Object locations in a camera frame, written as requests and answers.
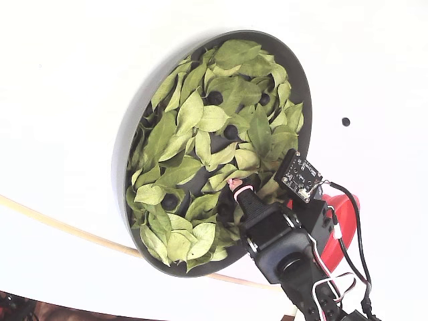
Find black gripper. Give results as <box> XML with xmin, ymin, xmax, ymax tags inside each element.
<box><xmin>227</xmin><ymin>178</ymin><xmax>315</xmax><ymax>285</ymax></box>

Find long beige rod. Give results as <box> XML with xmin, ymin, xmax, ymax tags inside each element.
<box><xmin>0</xmin><ymin>195</ymin><xmax>285</xmax><ymax>292</ymax></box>

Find thick black camera cable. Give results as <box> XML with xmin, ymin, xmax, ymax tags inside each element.
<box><xmin>329</xmin><ymin>182</ymin><xmax>382</xmax><ymax>321</ymax></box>

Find thin camera wires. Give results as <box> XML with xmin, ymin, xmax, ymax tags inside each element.
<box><xmin>306</xmin><ymin>179</ymin><xmax>334</xmax><ymax>200</ymax></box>

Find camera circuit board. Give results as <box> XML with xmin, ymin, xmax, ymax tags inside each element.
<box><xmin>273</xmin><ymin>149</ymin><xmax>324</xmax><ymax>204</ymax></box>

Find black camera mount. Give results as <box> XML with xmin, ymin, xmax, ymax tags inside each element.
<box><xmin>286</xmin><ymin>192</ymin><xmax>339</xmax><ymax>255</ymax></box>

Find large dark green leaf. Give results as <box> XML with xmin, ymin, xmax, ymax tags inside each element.
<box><xmin>247</xmin><ymin>104</ymin><xmax>272</xmax><ymax>156</ymax></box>

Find white red servo wires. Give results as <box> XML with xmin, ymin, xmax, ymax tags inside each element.
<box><xmin>306</xmin><ymin>232</ymin><xmax>358</xmax><ymax>321</ymax></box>

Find grey round bowl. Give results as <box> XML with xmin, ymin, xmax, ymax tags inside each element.
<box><xmin>112</xmin><ymin>29</ymin><xmax>314</xmax><ymax>279</ymax></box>

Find green leaf pile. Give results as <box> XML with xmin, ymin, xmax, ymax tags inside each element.
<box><xmin>126</xmin><ymin>39</ymin><xmax>304</xmax><ymax>274</ymax></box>

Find red collapsible cup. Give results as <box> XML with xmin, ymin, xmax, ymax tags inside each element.
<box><xmin>286</xmin><ymin>192</ymin><xmax>362</xmax><ymax>274</ymax></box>

